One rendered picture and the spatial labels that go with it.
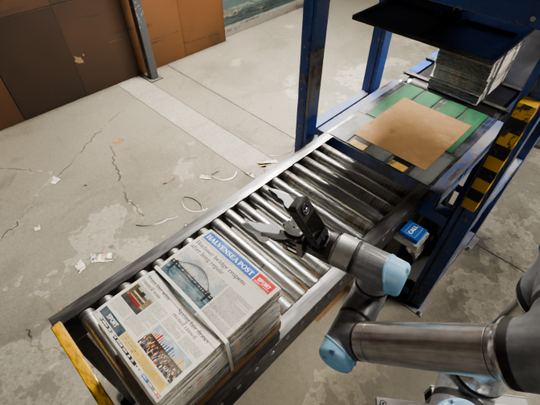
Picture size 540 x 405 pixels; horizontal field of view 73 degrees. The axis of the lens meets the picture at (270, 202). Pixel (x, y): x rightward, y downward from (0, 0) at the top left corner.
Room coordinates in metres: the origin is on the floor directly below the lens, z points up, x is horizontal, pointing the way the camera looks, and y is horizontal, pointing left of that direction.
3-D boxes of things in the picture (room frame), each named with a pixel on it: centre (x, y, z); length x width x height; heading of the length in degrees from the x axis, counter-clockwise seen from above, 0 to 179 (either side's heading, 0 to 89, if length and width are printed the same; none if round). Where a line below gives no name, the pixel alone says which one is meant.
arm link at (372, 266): (0.41, -0.22, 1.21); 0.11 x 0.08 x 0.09; 57
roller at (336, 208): (1.02, -0.22, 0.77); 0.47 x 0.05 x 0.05; 45
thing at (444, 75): (1.92, -1.11, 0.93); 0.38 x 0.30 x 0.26; 135
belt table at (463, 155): (1.51, -0.71, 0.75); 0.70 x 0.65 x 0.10; 135
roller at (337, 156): (1.21, -0.41, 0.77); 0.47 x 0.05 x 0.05; 45
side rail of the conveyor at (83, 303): (0.96, 0.19, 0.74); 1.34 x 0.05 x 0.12; 135
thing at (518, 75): (2.31, -1.50, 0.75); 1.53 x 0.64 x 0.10; 135
